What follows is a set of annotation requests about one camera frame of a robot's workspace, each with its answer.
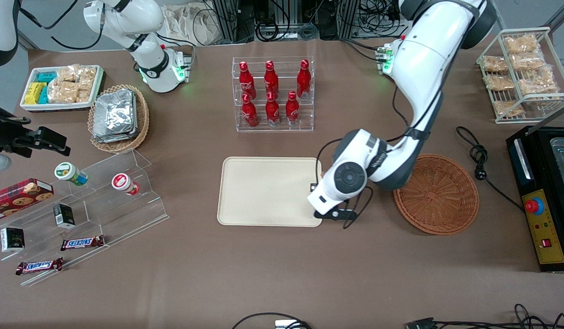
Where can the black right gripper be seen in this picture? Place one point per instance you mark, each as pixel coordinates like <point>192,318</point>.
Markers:
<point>7,134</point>

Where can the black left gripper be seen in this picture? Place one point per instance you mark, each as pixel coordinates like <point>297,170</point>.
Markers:
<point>313,187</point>

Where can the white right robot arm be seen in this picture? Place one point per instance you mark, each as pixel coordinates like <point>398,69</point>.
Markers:
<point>150,64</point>

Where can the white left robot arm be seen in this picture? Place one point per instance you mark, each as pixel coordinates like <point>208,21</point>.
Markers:
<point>423,55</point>

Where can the white rectangular snack tray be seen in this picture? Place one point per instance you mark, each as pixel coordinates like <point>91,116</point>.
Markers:
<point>28,106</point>

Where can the beige plastic tray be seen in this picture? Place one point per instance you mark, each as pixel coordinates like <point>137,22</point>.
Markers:
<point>263,192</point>

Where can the oval wicker basket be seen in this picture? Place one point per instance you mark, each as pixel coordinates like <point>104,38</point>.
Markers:
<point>142,119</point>

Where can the round brown wicker basket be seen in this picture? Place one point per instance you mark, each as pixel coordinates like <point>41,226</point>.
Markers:
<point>437,196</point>

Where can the green lid yogurt cup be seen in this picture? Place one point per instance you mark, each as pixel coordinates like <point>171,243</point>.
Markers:
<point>69,172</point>

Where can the teal snack packet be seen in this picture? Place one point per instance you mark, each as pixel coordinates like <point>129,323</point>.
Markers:
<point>44,96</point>
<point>47,77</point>

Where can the rice cracker bag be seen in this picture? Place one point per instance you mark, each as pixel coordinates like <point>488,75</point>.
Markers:
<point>87,77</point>
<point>62,92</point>
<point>68,73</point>
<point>84,95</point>

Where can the yellow snack packet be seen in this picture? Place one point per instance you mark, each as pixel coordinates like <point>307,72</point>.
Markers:
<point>34,93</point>

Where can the silver foil packet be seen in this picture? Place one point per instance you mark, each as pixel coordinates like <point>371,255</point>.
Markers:
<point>113,112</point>
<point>115,137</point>

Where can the red plaid cookie box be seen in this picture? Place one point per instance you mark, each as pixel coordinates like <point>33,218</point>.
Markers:
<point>17,196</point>

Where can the small black carton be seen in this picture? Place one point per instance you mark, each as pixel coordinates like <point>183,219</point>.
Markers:
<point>12,239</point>
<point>64,215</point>

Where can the red lid yogurt cup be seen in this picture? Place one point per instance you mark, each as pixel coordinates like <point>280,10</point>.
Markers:
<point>123,183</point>

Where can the clear acrylic stepped display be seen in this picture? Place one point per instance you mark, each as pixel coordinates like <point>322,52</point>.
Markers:
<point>108,214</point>

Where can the clear acrylic bottle rack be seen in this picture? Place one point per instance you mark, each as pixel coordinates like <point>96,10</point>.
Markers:
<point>273,128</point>

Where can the snickers chocolate bar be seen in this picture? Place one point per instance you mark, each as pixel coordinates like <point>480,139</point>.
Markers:
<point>39,266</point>
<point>82,242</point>

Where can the red cola bottle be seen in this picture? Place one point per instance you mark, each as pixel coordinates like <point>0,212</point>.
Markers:
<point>272,110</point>
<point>246,80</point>
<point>250,112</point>
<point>271,78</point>
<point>292,109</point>
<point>303,78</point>

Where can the small white device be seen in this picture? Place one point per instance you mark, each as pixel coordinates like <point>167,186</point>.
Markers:
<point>286,324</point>

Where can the white cloth bag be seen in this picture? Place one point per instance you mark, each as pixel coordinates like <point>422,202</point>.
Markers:
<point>186,25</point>

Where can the red emergency stop button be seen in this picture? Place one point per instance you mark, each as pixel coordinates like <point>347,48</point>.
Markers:
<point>534,206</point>

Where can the black appliance with yellow panel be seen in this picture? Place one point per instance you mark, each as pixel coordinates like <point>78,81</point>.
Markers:
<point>549,242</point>

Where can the aluminium frame profile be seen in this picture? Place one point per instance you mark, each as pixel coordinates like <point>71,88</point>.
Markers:
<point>226,20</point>
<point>348,18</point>

